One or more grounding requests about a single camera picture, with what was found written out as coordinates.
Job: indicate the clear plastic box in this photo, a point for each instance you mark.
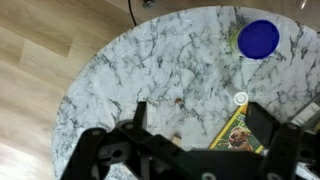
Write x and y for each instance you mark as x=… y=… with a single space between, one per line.
x=308 y=113

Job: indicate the green can with blue lid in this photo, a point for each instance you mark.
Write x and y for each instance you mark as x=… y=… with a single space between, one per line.
x=258 y=39

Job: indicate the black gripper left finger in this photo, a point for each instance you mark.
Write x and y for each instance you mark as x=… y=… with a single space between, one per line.
x=100 y=150

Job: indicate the small brown crumb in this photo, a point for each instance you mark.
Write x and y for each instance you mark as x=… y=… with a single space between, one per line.
x=178 y=100

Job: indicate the light wooden block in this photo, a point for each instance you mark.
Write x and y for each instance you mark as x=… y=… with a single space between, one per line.
x=176 y=139

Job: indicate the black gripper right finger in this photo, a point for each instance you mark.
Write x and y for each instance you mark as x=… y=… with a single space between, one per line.
x=283 y=146

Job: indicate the metal caster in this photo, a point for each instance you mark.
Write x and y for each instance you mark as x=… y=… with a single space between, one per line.
x=149 y=3

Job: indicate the small white can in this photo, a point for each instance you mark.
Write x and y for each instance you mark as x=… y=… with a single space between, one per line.
x=240 y=98

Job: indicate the yellow dog book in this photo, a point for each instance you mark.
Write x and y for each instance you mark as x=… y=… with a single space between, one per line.
x=233 y=135

